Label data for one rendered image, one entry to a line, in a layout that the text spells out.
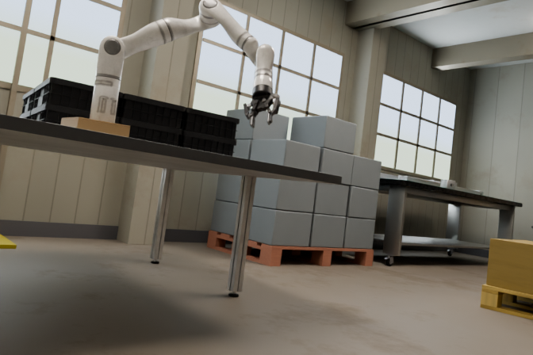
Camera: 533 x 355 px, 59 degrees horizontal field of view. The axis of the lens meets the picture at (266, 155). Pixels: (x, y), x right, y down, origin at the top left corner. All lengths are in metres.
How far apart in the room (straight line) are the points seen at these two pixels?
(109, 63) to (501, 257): 2.77
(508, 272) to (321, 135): 1.82
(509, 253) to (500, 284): 0.22
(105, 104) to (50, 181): 2.45
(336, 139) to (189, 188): 1.53
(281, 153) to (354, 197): 0.99
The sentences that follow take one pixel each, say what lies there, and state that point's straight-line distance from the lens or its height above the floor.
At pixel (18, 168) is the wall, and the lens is 4.19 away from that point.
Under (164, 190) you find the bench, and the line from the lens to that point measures 3.37.
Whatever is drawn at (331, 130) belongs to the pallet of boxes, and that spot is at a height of 1.21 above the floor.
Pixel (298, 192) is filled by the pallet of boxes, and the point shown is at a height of 0.62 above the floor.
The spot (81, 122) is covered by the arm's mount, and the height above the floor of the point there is 0.74.
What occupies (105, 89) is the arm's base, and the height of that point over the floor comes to 0.88.
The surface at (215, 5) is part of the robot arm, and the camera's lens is 1.98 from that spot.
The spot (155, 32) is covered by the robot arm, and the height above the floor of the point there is 1.14.
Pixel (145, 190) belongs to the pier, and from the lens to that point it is 4.27.
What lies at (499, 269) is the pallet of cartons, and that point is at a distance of 3.61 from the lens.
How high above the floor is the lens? 0.58
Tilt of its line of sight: 5 degrees up
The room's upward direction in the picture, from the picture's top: 7 degrees clockwise
